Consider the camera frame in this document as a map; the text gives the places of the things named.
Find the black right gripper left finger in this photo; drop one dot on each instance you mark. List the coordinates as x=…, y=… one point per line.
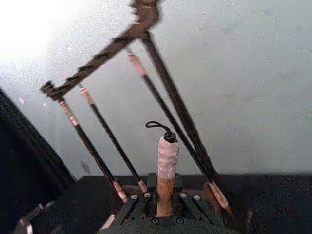
x=136, y=207

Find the black flat board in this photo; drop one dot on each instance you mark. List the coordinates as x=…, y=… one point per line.
x=26, y=151

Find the black table cloth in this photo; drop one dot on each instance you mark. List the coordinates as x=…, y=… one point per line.
x=273, y=204

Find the dark wooden brush rack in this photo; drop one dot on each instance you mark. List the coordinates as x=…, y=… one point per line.
x=170, y=80

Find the long black hanging brush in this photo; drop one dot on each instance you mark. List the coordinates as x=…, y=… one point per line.
x=168, y=112

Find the wooden brush with taped end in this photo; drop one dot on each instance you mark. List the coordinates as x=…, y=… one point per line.
x=165, y=192

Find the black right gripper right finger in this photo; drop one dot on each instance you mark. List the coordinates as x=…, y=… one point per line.
x=192, y=207

